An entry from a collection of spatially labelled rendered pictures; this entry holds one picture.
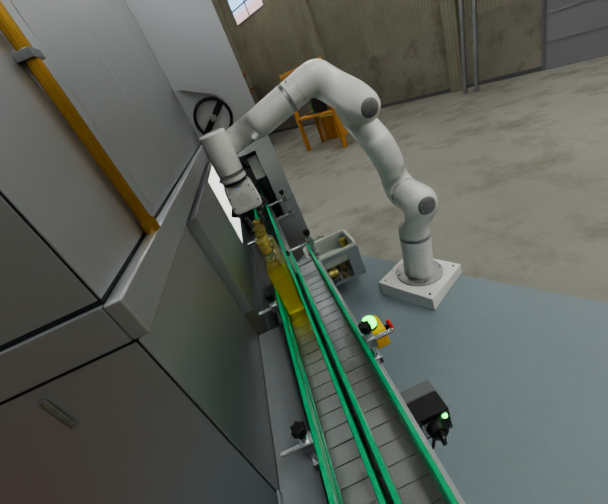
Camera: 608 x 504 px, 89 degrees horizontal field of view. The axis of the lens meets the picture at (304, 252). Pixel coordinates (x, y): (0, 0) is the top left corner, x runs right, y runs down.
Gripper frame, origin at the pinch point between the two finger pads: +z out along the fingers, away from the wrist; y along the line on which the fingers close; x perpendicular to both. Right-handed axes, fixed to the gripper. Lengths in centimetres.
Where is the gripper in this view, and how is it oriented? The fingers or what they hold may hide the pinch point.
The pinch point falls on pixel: (256, 220)
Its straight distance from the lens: 111.1
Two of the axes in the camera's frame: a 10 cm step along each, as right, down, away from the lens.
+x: -2.0, -4.3, 8.8
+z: 3.6, 8.0, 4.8
